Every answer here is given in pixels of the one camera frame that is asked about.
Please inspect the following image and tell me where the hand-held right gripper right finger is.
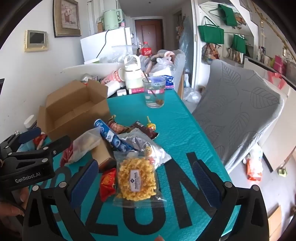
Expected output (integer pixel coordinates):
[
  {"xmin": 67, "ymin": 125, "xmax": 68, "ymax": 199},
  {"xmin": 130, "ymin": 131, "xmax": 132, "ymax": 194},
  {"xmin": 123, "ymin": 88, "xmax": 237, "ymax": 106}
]
[{"xmin": 192, "ymin": 160, "xmax": 270, "ymax": 241}]

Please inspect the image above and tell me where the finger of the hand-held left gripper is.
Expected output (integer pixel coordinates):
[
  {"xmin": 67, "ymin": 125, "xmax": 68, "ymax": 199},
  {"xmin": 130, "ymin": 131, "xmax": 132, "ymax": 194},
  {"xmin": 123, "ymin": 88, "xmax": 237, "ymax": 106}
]
[
  {"xmin": 9, "ymin": 136, "xmax": 71, "ymax": 159},
  {"xmin": 7, "ymin": 127, "xmax": 42, "ymax": 151}
]

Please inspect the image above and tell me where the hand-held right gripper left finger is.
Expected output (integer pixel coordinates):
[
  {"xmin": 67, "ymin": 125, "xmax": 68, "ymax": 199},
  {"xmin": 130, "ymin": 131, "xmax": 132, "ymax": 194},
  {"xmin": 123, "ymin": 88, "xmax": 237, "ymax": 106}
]
[{"xmin": 23, "ymin": 159, "xmax": 100, "ymax": 241}]

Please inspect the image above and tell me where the clear zip bag of biscuits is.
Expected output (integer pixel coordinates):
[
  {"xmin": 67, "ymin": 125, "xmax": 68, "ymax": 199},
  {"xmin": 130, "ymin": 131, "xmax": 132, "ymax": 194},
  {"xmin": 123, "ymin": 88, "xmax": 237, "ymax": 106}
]
[{"xmin": 68, "ymin": 127, "xmax": 102, "ymax": 163}]

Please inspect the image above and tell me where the brown cardboard box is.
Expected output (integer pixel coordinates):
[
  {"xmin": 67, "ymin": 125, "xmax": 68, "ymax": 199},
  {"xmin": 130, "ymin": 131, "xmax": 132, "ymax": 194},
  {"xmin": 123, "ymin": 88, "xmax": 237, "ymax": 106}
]
[{"xmin": 37, "ymin": 79, "xmax": 111, "ymax": 142}]

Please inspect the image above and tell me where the clear bag of yellow pasta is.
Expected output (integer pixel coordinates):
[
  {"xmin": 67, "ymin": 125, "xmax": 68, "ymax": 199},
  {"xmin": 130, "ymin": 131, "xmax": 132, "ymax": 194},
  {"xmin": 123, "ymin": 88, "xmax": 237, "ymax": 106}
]
[{"xmin": 112, "ymin": 151, "xmax": 167, "ymax": 207}]

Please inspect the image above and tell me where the blue tablet tube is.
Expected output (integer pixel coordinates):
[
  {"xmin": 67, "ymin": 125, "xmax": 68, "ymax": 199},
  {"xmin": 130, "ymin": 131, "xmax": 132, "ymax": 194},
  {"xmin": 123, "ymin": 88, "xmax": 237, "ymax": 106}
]
[{"xmin": 94, "ymin": 119, "xmax": 134, "ymax": 152}]

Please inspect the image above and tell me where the silver foil packet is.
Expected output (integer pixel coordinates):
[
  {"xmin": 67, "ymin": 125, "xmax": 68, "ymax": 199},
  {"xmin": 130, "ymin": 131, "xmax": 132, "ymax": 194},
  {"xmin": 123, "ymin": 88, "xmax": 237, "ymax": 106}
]
[{"xmin": 119, "ymin": 127, "xmax": 172, "ymax": 171}]

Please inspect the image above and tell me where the brown chocolate packet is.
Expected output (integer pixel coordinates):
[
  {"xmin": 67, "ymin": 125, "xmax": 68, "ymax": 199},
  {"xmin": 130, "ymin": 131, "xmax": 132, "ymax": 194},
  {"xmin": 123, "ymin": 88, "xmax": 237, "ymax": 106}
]
[{"xmin": 129, "ymin": 121, "xmax": 160, "ymax": 140}]

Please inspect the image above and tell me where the yellow green lollipop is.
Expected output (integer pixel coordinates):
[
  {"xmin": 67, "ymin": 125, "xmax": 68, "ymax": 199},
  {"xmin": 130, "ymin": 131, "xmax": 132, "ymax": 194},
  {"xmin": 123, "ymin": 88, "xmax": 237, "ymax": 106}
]
[{"xmin": 146, "ymin": 116, "xmax": 156, "ymax": 131}]

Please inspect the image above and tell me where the person's left hand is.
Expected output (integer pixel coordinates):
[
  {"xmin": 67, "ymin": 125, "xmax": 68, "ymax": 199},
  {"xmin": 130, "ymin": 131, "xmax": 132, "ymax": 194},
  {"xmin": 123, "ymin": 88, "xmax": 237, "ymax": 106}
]
[{"xmin": 0, "ymin": 187, "xmax": 30, "ymax": 217}]

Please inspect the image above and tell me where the red patterned snack packet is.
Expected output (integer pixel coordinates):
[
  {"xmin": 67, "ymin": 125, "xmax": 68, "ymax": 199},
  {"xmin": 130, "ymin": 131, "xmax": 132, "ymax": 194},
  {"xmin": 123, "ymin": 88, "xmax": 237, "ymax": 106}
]
[{"xmin": 33, "ymin": 136, "xmax": 48, "ymax": 150}]

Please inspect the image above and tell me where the red striped packet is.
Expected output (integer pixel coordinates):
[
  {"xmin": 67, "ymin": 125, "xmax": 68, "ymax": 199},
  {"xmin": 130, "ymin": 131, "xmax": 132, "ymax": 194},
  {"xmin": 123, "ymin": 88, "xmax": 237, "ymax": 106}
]
[{"xmin": 60, "ymin": 141, "xmax": 77, "ymax": 166}]

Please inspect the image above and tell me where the small brown carton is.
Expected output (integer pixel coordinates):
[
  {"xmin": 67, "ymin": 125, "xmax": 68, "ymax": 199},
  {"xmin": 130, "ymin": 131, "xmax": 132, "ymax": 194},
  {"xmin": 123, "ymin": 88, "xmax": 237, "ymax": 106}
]
[{"xmin": 91, "ymin": 138, "xmax": 117, "ymax": 169}]

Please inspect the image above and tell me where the orange packet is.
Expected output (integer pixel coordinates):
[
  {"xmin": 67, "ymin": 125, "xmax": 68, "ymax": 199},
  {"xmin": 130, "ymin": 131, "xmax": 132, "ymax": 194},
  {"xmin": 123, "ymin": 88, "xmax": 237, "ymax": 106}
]
[{"xmin": 246, "ymin": 159, "xmax": 263, "ymax": 181}]

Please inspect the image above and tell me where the cereal packet with green edge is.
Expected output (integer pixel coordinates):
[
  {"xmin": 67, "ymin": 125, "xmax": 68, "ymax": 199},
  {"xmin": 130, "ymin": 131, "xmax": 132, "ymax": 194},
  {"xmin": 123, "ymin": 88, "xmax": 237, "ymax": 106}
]
[{"xmin": 106, "ymin": 115, "xmax": 132, "ymax": 135}]

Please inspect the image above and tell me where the white tissue roll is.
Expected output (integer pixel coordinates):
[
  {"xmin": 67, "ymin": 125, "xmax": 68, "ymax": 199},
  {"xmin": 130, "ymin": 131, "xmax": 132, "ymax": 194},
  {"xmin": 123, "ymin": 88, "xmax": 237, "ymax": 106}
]
[{"xmin": 107, "ymin": 81, "xmax": 121, "ymax": 96}]

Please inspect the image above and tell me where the white foam board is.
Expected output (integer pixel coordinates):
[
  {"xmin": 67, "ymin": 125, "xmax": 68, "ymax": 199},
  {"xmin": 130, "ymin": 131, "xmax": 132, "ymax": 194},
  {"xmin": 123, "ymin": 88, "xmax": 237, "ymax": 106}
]
[{"xmin": 62, "ymin": 62, "xmax": 126, "ymax": 81}]

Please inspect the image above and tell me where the grey leaf pattern chair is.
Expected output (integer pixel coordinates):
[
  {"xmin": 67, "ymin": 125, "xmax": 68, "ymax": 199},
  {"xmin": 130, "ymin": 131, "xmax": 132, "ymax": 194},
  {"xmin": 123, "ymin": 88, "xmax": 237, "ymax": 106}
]
[
  {"xmin": 173, "ymin": 50, "xmax": 186, "ymax": 91},
  {"xmin": 192, "ymin": 60, "xmax": 284, "ymax": 174}
]

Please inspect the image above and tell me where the pink panda paper cup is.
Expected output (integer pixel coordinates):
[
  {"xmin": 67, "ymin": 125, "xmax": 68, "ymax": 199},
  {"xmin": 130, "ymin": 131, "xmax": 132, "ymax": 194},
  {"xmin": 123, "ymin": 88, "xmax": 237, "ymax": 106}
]
[{"xmin": 102, "ymin": 71, "xmax": 119, "ymax": 84}]

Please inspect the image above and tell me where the metal spoon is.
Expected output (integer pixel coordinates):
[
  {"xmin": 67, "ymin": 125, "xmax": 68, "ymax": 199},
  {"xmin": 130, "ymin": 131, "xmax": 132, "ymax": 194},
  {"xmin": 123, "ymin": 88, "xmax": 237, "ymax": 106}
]
[{"xmin": 142, "ymin": 71, "xmax": 163, "ymax": 105}]

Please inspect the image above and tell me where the white fridge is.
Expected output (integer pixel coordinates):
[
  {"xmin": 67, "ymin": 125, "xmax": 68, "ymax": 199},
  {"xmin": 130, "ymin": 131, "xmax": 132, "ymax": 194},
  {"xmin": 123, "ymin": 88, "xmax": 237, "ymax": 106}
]
[{"xmin": 80, "ymin": 27, "xmax": 134, "ymax": 64}]

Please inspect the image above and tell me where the clear glass cup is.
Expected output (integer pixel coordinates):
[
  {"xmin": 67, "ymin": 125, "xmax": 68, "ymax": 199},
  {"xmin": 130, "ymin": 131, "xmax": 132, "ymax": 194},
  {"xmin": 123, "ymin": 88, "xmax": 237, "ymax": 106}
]
[{"xmin": 142, "ymin": 76, "xmax": 166, "ymax": 108}]

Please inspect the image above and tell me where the blue patterned packet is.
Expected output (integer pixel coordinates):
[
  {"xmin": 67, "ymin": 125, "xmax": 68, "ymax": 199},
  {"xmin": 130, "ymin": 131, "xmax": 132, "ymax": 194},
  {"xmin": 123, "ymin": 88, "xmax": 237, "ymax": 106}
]
[{"xmin": 148, "ymin": 75, "xmax": 174, "ymax": 90}]

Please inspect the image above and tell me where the white plastic bag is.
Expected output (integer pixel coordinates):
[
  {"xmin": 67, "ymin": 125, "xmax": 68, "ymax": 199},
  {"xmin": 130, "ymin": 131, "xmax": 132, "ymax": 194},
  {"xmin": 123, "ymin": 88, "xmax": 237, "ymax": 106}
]
[{"xmin": 151, "ymin": 57, "xmax": 176, "ymax": 77}]

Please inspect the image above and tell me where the red soda bottle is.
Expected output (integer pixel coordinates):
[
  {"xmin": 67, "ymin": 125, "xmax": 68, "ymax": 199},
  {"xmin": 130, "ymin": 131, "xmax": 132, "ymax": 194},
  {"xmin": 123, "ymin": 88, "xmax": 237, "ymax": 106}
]
[{"xmin": 141, "ymin": 42, "xmax": 152, "ymax": 56}]

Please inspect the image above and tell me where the printed colourful hanging bag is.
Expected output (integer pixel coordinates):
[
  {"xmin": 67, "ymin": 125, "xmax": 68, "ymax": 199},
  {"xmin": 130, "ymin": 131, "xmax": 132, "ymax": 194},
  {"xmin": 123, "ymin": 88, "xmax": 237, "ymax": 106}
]
[{"xmin": 202, "ymin": 43, "xmax": 220, "ymax": 65}]

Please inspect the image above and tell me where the pink plush toy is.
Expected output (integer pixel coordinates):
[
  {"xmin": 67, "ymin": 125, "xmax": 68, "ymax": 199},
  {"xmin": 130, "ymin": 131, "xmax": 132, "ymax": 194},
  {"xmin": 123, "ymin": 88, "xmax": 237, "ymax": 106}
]
[{"xmin": 150, "ymin": 50, "xmax": 175, "ymax": 67}]

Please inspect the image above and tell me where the light green electric kettle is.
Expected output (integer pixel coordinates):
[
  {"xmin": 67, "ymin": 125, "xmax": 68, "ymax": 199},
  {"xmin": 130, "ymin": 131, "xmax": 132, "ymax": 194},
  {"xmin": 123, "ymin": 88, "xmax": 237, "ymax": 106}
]
[{"xmin": 103, "ymin": 9, "xmax": 125, "ymax": 31}]

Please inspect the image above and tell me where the brown wooden door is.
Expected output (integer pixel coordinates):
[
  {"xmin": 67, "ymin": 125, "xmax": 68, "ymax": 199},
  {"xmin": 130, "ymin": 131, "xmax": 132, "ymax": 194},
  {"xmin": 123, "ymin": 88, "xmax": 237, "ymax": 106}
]
[{"xmin": 135, "ymin": 19, "xmax": 163, "ymax": 50}]

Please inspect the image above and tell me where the gold wall control panel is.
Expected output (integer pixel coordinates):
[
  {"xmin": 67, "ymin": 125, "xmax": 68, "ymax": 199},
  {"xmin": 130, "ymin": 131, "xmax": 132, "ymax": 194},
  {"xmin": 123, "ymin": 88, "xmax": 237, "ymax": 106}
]
[{"xmin": 24, "ymin": 30, "xmax": 48, "ymax": 52}]

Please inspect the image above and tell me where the cream water bottle with handle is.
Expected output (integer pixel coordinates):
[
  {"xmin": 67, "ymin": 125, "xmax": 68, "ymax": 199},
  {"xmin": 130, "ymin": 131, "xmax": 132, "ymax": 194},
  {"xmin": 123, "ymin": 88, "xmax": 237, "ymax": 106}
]
[{"xmin": 124, "ymin": 55, "xmax": 144, "ymax": 90}]

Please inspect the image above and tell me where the black power cable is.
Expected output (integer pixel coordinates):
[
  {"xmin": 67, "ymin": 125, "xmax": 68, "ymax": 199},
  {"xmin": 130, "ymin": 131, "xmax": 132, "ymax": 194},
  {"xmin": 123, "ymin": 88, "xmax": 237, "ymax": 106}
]
[{"xmin": 96, "ymin": 30, "xmax": 109, "ymax": 61}]

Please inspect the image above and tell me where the framed wall picture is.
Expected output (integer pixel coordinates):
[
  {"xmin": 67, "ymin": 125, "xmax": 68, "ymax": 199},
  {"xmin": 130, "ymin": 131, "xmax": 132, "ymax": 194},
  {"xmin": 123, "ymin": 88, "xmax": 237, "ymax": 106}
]
[{"xmin": 53, "ymin": 0, "xmax": 81, "ymax": 38}]

